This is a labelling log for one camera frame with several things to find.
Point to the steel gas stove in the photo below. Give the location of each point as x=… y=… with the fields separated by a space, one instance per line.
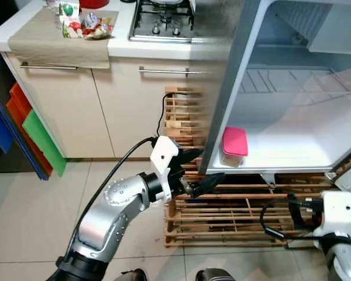
x=164 y=28

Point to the pink lidded clear container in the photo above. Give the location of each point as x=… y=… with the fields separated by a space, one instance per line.
x=234 y=140

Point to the grey left robot foot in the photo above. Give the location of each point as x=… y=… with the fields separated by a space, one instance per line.
x=131 y=275

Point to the wooden slatted rack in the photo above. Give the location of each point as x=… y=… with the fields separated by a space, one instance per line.
x=222 y=211

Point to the green cutting board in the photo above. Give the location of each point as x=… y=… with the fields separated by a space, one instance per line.
x=44 y=143

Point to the white freezer compartment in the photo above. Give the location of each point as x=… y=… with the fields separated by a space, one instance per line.
x=336 y=32

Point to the beige cabinet door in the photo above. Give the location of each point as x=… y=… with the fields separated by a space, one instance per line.
x=64 y=111
x=134 y=117

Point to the blue cutting board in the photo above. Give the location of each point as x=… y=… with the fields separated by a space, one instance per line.
x=0 y=117

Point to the white green juice carton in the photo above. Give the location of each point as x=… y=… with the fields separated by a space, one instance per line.
x=69 y=17

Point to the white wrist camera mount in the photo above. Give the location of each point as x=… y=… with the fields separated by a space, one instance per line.
x=162 y=157
x=339 y=211

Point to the clear red labelled plastic bottle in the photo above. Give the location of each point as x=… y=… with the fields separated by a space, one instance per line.
x=52 y=14

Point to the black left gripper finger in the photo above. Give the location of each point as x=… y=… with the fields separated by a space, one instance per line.
x=209 y=182
x=189 y=156

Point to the beige burlap cloth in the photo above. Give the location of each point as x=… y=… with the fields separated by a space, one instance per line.
x=58 y=50

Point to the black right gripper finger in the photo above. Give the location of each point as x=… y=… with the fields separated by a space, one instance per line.
x=296 y=211

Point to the red round container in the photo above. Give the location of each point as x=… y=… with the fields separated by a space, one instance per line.
x=93 y=3

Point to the grey mini fridge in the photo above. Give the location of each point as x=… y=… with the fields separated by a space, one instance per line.
x=281 y=132

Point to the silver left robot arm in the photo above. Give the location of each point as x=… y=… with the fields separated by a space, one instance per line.
x=111 y=205

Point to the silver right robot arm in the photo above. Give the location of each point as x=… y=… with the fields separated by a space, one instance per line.
x=339 y=257

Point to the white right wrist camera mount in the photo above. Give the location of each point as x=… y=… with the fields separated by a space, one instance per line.
x=339 y=211

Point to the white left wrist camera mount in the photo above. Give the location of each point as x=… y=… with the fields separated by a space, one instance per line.
x=162 y=157

